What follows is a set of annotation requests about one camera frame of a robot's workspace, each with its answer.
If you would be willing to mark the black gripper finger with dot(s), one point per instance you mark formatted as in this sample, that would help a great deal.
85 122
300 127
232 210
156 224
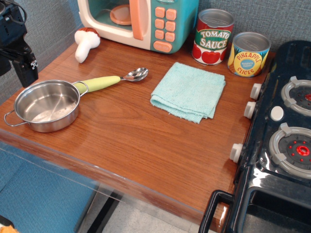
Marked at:
26 69

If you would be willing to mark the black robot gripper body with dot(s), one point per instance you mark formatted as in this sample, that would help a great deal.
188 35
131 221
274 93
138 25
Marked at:
12 34

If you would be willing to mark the light blue folded cloth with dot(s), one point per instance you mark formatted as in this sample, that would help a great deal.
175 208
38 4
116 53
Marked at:
188 93

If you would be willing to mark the small steel pot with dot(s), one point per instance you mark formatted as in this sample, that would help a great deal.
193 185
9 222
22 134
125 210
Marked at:
47 106

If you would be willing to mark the plush white mushroom toy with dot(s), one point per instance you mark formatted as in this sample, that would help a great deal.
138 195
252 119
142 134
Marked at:
86 39

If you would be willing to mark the clear acrylic table guard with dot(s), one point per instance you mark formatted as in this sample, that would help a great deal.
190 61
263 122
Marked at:
40 194

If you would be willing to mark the teal toy microwave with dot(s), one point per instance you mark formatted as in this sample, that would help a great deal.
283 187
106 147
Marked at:
157 25

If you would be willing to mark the tomato sauce can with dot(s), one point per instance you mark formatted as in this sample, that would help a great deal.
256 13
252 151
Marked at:
213 32

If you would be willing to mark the pineapple slices can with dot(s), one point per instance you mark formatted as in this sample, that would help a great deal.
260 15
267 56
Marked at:
248 54

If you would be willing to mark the dark blue toy stove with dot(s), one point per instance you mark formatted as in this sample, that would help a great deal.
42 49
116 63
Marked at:
273 180

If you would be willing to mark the green handled metal spoon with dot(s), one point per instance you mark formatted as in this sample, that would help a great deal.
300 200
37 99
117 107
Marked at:
96 84

